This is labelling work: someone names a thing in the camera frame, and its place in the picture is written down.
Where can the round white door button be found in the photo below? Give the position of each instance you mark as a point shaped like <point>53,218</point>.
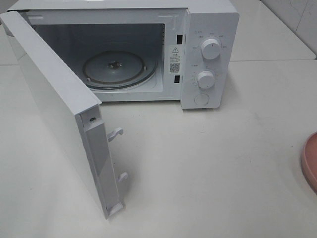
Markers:
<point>201,99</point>

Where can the white timer knob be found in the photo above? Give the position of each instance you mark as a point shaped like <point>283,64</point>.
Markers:
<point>206,79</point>

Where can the white microwave door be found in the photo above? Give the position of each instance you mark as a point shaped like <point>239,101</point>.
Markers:
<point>70,109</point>

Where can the pink round plate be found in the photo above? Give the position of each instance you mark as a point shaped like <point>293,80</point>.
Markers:
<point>309,161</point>

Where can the glass microwave turntable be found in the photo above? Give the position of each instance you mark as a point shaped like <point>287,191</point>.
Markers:
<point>111,70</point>

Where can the white microwave oven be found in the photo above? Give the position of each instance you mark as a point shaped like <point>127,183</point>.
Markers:
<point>171,31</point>

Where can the upper white power knob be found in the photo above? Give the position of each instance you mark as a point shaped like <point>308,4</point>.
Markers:
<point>210,48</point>

